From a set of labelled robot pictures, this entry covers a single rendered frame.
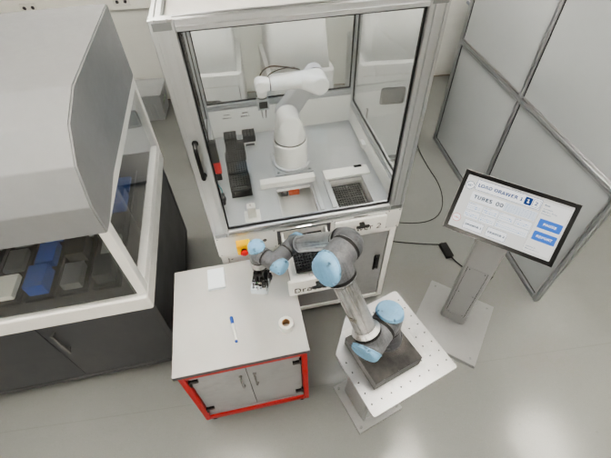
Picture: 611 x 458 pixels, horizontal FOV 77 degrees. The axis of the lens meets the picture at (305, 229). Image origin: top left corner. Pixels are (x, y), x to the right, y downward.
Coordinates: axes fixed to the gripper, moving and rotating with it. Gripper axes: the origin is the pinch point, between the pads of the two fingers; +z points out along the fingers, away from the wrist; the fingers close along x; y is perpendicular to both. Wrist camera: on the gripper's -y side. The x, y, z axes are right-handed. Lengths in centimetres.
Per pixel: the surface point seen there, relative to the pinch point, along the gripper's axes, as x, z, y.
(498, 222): 114, -24, -26
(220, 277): -24.4, 3.5, -6.0
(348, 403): 47, 80, 30
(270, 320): 4.7, 5.2, 16.5
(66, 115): -58, -93, -3
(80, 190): -54, -75, 14
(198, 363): -25.0, 5.2, 39.7
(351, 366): 43, 5, 37
